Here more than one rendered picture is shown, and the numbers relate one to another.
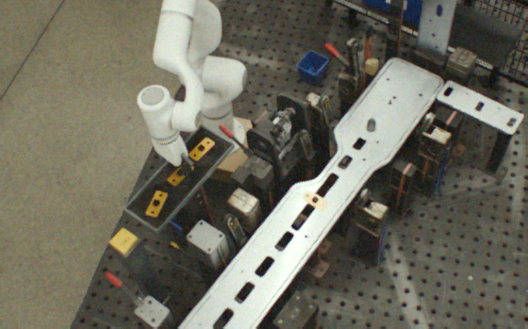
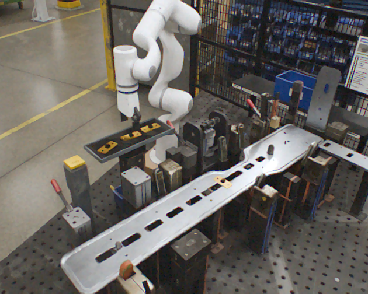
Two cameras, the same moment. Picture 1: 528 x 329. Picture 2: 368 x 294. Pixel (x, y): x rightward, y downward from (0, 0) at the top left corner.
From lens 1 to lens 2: 88 cm
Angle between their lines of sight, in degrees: 22
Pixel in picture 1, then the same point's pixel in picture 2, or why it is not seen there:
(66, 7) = (99, 118)
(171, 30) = (149, 18)
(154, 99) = (125, 48)
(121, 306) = (59, 243)
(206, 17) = (174, 48)
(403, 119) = (293, 152)
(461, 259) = (329, 265)
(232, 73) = (183, 96)
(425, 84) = (311, 139)
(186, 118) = (143, 65)
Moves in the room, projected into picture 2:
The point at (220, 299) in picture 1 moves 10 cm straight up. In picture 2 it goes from (133, 226) to (131, 205)
